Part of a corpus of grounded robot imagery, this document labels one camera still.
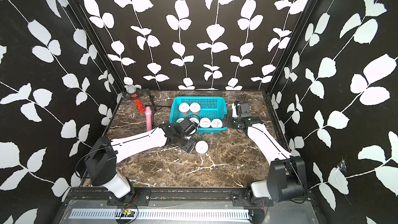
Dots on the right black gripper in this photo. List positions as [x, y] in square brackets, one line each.
[227, 120]

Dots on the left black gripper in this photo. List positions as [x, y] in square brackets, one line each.
[190, 145]

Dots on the yogurt cup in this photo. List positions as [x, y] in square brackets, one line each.
[216, 123]
[195, 108]
[184, 108]
[193, 119]
[201, 147]
[179, 120]
[205, 123]

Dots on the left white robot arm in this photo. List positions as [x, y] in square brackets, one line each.
[101, 161]

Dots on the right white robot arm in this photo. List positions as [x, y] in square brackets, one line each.
[286, 178]

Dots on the teal plastic basket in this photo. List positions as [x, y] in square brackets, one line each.
[212, 107]

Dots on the black mini tripod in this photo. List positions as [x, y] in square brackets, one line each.
[154, 108]

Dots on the small circuit board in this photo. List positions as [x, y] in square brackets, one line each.
[125, 213]

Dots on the white vented strip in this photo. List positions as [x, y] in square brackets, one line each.
[233, 215]

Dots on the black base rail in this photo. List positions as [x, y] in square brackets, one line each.
[242, 197]

